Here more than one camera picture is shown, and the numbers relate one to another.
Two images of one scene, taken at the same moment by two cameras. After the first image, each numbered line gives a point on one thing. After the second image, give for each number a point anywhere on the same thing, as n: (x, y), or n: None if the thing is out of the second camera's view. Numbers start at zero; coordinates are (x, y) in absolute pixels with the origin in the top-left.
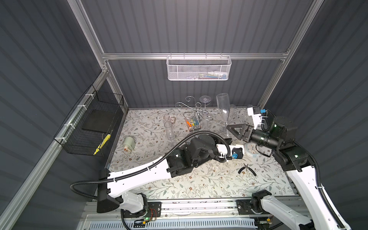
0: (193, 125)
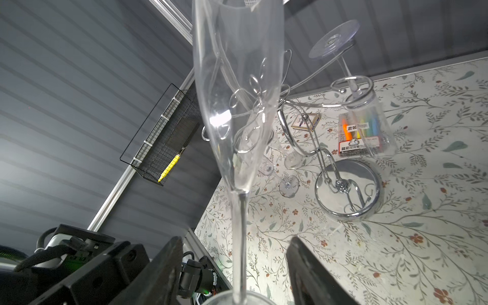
0: (360, 133)
